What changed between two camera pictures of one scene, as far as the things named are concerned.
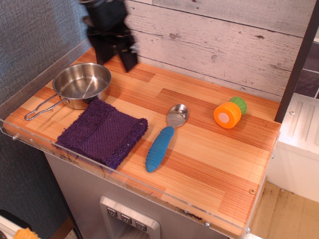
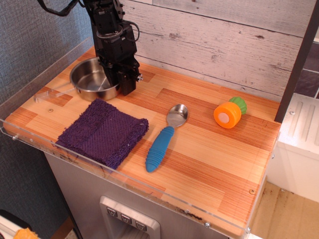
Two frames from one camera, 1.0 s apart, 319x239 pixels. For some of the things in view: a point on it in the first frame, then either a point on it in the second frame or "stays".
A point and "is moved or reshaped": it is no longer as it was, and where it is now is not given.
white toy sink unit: (295, 165) stays
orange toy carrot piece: (228, 114) stays
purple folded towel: (101, 132) stays
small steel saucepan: (79, 86) is moved or reshaped
